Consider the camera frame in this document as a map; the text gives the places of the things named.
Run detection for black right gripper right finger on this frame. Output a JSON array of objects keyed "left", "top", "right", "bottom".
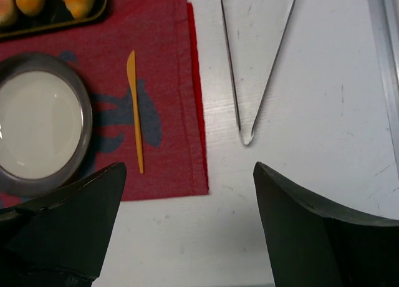
[{"left": 253, "top": 163, "right": 398, "bottom": 286}]

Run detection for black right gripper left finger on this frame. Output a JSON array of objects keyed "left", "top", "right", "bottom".
[{"left": 1, "top": 162, "right": 127, "bottom": 286}]

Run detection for steel tongs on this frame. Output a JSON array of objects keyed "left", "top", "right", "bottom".
[{"left": 221, "top": 0, "right": 296, "bottom": 147}]

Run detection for silver rimmed white plate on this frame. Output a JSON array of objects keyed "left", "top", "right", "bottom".
[{"left": 1, "top": 52, "right": 93, "bottom": 197}]

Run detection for orange plastic knife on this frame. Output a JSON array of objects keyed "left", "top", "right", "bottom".
[{"left": 127, "top": 50, "right": 144, "bottom": 174}]

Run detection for black and green tray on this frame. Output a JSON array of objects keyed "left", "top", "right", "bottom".
[{"left": 1, "top": 0, "right": 108, "bottom": 40}]

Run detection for round bun right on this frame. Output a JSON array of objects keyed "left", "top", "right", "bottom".
[{"left": 0, "top": 0, "right": 18, "bottom": 27}]

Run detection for aluminium table rail right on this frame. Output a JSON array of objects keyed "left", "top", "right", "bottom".
[{"left": 368, "top": 0, "right": 398, "bottom": 162}]

